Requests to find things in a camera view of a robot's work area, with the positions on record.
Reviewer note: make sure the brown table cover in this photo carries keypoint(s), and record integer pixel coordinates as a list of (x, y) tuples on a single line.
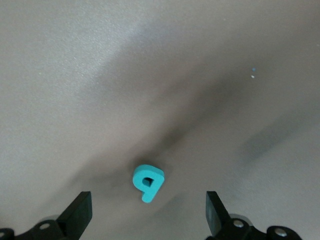
[(160, 62)]

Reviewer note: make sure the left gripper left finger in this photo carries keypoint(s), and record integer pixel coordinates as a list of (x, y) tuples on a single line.
[(77, 215)]

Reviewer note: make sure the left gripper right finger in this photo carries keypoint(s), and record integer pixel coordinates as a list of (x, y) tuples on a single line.
[(215, 212)]

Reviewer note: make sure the teal foam letter b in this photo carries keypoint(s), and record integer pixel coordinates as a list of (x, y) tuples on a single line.
[(138, 177)]

